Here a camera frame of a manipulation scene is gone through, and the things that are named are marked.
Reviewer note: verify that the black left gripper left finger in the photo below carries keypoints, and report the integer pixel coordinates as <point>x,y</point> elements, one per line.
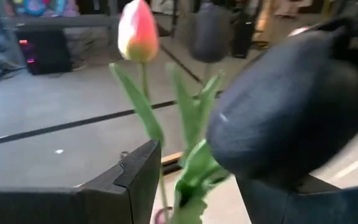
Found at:
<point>73,208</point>

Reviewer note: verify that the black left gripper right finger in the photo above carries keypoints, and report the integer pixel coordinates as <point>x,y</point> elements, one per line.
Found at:
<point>322,208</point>

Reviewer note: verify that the pink artificial tulip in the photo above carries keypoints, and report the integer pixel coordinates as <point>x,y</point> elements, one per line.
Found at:
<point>138,34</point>

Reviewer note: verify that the purple glass vase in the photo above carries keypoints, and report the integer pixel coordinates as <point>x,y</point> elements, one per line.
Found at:
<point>158,217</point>

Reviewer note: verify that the small white floor scrap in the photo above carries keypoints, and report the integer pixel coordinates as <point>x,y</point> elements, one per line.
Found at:
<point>58,151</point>

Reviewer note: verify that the black computer tower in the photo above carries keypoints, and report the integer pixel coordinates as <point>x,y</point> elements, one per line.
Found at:
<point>48,53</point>

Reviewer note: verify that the black floor box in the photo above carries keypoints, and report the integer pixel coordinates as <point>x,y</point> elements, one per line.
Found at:
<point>242,37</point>

